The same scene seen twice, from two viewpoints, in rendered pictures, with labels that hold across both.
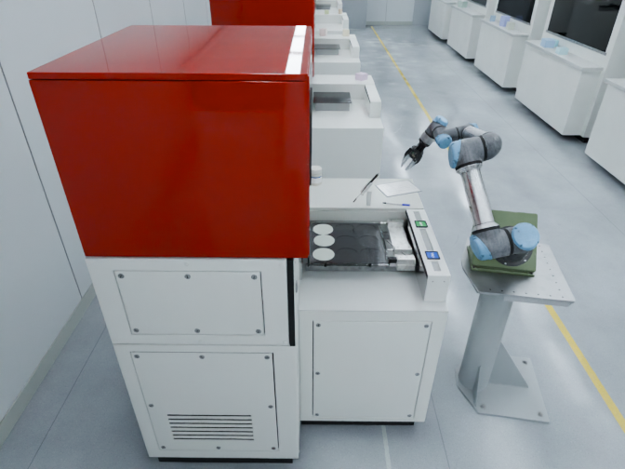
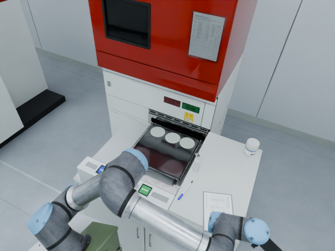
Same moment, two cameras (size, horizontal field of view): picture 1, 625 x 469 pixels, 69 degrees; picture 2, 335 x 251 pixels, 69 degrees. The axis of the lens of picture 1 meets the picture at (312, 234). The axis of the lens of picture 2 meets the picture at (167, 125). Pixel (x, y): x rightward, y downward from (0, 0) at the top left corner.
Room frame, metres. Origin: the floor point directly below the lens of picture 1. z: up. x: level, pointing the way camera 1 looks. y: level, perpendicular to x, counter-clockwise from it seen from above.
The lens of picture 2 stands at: (2.24, -1.13, 2.05)
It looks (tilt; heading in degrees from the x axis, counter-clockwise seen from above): 42 degrees down; 112
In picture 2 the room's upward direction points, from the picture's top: 4 degrees clockwise
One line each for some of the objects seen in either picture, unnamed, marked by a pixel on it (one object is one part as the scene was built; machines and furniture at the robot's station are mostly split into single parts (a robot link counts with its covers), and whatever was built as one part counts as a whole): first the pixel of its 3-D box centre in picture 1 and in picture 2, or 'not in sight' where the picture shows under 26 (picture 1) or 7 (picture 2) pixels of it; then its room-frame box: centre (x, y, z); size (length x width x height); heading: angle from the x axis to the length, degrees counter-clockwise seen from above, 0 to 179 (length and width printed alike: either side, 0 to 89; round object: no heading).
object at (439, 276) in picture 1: (424, 251); (124, 188); (1.76, -0.52, 0.89); 0.55 x 0.09 x 0.14; 0
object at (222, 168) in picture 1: (210, 128); (179, 16); (1.64, 0.38, 1.52); 0.81 x 0.75 x 0.59; 0
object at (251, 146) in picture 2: (315, 175); (251, 147); (2.32, -0.01, 1.01); 0.07 x 0.07 x 0.10
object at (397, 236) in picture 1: (400, 245); (146, 183); (1.84, -0.42, 0.87); 0.36 x 0.08 x 0.03; 0
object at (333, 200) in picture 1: (359, 203); (219, 184); (2.21, -0.26, 0.89); 0.62 x 0.35 x 0.14; 90
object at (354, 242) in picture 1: (345, 241); (165, 148); (1.83, -0.16, 0.90); 0.34 x 0.34 x 0.01; 0
